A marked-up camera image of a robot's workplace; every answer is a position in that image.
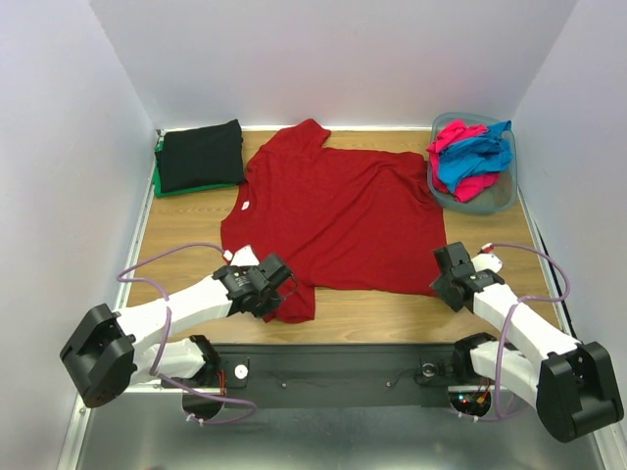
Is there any folded green t-shirt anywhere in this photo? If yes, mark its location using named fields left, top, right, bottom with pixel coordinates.
left=153, top=138, right=238, bottom=198

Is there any folded black t-shirt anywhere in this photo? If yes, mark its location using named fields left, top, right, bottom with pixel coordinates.
left=164, top=119, right=245, bottom=185

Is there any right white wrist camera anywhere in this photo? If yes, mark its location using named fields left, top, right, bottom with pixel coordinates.
left=471, top=244, right=503, bottom=273

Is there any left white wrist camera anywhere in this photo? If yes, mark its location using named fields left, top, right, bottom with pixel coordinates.
left=222, top=245, right=260, bottom=266

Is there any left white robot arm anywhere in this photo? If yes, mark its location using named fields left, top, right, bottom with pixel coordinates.
left=60, top=247, right=293, bottom=408

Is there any red t-shirt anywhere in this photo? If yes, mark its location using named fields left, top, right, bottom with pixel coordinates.
left=220, top=119, right=446, bottom=323

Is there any aluminium frame rail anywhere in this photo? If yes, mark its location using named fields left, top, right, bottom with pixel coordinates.
left=57, top=178, right=154, bottom=470

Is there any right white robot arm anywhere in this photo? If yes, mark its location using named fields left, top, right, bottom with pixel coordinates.
left=431, top=242, right=624, bottom=443

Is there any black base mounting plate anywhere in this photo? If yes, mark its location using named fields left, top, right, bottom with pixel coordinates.
left=161, top=342, right=510, bottom=410

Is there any grey plastic basket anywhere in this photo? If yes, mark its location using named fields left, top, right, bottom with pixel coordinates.
left=427, top=113, right=517, bottom=214

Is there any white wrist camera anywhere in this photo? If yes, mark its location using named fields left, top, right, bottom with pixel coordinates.
left=222, top=245, right=260, bottom=266
left=471, top=244, right=503, bottom=273

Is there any pink t-shirt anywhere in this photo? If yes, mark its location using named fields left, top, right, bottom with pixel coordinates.
left=427, top=119, right=500, bottom=203

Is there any blue t-shirt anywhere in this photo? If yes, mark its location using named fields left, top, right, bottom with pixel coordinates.
left=438, top=120, right=513, bottom=192

